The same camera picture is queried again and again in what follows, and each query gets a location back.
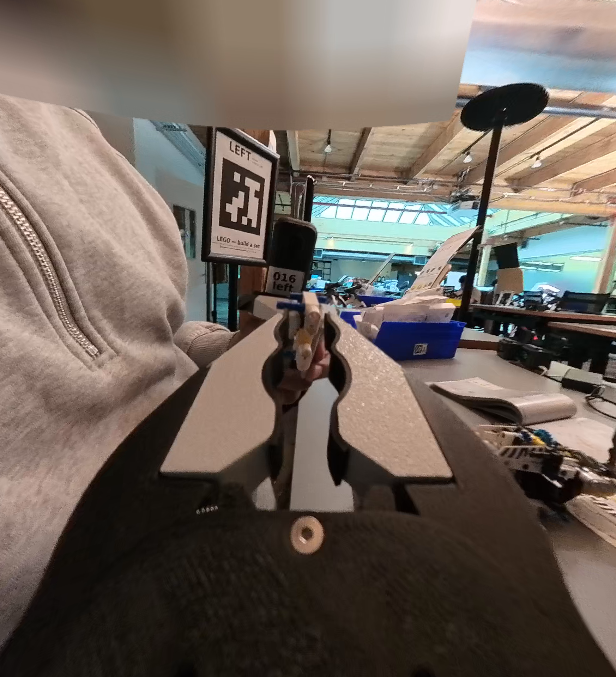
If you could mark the person's left hand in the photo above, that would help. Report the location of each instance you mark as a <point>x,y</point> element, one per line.
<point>316,370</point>

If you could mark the black computer monitor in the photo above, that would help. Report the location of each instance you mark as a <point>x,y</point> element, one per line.
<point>583,301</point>

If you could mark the black metal frame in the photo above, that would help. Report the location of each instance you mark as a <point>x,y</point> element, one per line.
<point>302,198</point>

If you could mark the framed marker sign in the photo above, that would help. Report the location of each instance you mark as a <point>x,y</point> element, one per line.
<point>242,195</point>

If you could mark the open instruction manual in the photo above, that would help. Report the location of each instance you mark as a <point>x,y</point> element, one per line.
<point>599,431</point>

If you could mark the flat metal air duct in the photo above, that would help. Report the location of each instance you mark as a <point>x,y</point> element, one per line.
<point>556,42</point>

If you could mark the white instruction booklet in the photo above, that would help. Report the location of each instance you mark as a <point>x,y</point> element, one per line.
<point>509,404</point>

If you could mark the person in grey hoodie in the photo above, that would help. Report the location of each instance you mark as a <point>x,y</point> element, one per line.
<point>64,291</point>

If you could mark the black device box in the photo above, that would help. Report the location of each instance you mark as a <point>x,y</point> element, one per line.
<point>525,354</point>

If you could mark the long wooden desk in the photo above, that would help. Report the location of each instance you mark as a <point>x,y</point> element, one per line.
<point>551,317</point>

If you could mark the blue plastic bin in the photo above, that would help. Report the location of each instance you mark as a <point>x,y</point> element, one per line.
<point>374,300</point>
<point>414,341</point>

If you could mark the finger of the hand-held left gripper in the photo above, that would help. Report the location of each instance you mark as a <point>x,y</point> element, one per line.
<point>268,305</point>

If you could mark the leaning instruction card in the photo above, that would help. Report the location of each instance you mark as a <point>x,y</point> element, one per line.
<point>445,259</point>

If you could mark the dark wall sign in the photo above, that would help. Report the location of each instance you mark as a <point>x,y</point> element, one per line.
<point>183,230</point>

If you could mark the black mechanical device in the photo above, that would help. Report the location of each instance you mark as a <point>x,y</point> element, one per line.
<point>345,296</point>

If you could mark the white ceiling projector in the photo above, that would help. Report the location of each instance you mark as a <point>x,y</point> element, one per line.
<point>464,200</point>

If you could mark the zebra striped lego helicopter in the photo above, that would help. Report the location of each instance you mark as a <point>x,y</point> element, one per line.
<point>541,455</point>

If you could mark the black and beige panel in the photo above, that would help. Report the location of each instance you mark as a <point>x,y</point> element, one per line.
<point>509,264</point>

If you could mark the black pole with toothed disc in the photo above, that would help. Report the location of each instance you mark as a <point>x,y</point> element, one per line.
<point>504,106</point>

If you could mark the skylight windows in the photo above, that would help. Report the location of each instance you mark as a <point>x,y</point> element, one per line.
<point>392,209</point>

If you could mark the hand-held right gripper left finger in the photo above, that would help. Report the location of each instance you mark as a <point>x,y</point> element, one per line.
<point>223,412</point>

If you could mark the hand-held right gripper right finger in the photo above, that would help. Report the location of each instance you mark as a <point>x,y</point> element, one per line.
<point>387,418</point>

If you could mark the black power adapter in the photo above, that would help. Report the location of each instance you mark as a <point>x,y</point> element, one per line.
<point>580,378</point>

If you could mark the white yellow blue lego assembly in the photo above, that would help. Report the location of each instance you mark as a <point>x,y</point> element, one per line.
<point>308,317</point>

